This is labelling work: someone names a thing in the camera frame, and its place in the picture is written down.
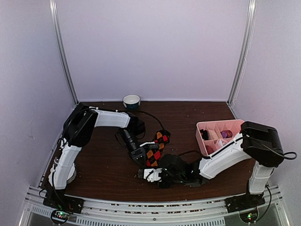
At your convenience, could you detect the teal white ceramic bowl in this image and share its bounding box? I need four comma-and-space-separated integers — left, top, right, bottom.
123, 94, 141, 110

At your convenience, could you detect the black rolled sock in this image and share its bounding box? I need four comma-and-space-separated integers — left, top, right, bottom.
199, 129, 210, 141

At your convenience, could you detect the beige rolled sock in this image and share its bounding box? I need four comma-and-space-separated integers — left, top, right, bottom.
208, 129, 219, 140

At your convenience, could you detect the left aluminium frame post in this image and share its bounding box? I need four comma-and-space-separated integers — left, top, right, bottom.
49, 0, 79, 105

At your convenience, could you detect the aluminium frame post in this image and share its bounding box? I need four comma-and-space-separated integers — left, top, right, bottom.
227, 0, 257, 108
49, 0, 79, 105

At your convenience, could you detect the white scalloped bowl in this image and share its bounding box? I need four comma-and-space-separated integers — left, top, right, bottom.
66, 163, 77, 184

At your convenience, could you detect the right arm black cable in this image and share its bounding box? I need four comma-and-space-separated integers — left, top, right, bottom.
253, 137, 297, 218

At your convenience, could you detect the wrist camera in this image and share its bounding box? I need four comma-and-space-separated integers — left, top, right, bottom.
140, 141, 156, 147
143, 168, 162, 183

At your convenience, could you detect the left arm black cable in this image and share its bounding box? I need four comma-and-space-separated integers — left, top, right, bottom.
127, 109, 165, 132

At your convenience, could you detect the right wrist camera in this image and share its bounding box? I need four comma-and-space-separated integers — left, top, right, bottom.
143, 168, 162, 183

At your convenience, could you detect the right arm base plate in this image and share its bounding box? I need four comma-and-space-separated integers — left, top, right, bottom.
224, 194, 265, 213

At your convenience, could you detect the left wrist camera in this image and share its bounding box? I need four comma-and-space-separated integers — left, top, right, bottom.
140, 141, 156, 147

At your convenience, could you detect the red rolled sock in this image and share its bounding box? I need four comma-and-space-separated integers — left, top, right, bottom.
205, 145, 214, 154

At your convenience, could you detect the right aluminium frame post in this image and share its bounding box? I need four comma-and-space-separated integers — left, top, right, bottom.
227, 0, 257, 108

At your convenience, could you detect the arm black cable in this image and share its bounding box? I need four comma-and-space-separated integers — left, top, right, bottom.
253, 137, 297, 218
127, 109, 165, 132

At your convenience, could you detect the front aluminium rail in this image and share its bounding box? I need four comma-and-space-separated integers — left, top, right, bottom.
17, 186, 293, 226

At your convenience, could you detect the pink divided organizer box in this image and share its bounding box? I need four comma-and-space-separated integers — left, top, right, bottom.
196, 120, 244, 161

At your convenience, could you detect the white pink rolled sock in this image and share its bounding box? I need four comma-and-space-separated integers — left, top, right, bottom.
215, 139, 228, 150

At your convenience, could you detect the black argyle sock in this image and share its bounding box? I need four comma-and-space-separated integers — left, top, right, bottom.
146, 129, 171, 167

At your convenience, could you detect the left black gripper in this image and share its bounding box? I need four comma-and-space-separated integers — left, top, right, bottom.
119, 128, 146, 167

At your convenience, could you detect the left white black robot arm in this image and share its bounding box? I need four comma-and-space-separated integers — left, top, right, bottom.
48, 103, 159, 190

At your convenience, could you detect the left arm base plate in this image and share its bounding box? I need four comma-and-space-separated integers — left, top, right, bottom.
43, 196, 84, 214

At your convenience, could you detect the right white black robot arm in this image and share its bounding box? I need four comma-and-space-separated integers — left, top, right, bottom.
138, 120, 284, 208

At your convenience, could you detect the maroon purple orange sock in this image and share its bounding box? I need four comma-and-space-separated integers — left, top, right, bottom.
221, 130, 233, 139

